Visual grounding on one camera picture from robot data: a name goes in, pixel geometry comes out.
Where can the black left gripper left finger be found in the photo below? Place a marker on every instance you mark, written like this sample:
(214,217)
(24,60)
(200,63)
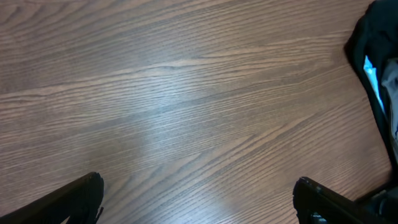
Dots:
(77,202)

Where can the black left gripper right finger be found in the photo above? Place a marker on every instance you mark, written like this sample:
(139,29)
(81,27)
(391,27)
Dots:
(316,203)

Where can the black t-shirt pile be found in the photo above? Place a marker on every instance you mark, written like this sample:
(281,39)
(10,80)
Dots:
(370,48)

